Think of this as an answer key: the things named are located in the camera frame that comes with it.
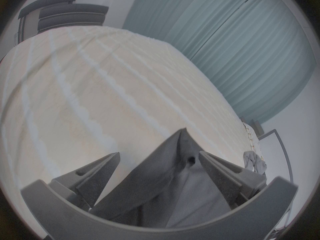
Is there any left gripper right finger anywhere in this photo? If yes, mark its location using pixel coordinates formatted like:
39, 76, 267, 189
198, 151, 267, 210

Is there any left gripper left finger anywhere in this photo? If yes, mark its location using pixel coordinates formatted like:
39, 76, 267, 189
50, 152, 121, 208

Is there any black T-shirt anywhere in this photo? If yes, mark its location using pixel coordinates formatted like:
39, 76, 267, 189
89, 128, 238, 228

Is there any bed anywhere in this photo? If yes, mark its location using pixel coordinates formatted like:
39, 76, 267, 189
0, 25, 293, 234

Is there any grey garment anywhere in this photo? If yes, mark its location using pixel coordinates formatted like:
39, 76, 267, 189
243, 151, 267, 177

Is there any white printed pillow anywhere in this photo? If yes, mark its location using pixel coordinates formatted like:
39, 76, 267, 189
243, 123, 263, 159

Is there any grey bedside table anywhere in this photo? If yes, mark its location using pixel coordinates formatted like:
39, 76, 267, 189
240, 118, 263, 136

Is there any blue-green curtain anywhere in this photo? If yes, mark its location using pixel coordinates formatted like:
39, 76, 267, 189
122, 0, 265, 59
190, 0, 317, 124

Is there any black chest of drawers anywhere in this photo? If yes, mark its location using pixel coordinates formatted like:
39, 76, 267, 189
37, 3, 109, 32

